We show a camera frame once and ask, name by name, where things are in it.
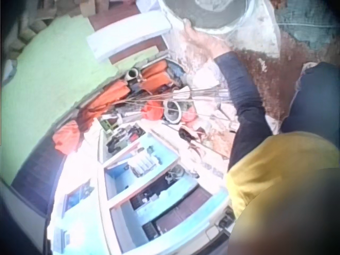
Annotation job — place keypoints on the white concrete ledge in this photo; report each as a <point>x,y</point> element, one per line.
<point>127,37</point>

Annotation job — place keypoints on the grey pipe fitting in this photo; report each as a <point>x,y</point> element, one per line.
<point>132,74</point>

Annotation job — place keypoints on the bundle of thin metal rods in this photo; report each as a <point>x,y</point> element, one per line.
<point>175,97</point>

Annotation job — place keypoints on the person's left fingers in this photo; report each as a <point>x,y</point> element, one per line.
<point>189,26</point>

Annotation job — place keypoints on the person's legs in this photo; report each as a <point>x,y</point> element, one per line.
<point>313,98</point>

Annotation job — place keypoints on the orange tarp heap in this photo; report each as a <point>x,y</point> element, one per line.
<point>154,73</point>

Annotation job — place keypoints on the white plastic sack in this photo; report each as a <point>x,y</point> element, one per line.
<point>261,29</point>

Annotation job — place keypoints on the round white bowl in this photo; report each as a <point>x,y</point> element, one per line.
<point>172,111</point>

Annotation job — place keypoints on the white shelf with blue compartments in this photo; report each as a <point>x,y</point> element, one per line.
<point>148,191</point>

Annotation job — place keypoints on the person's left hand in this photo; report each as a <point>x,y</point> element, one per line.
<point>205,40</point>

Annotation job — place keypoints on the white bucket of grey mortar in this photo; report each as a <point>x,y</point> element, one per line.
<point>212,13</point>

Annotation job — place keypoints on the red plastic container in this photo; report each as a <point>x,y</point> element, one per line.
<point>152,110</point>

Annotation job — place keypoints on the small red object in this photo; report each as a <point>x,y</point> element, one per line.
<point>189,116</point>

